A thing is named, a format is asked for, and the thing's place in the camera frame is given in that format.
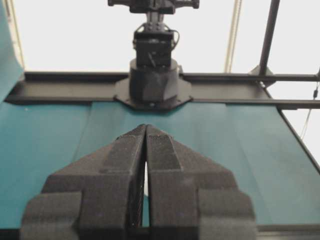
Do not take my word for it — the blue-green table cloth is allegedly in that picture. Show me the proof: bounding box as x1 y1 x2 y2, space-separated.
0 101 320 227

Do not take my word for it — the beige window mullion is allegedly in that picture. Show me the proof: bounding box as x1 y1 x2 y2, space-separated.
224 0 243 73
8 0 26 72

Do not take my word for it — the thin hanging cable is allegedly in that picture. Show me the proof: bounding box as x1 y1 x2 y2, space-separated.
301 82 320 141

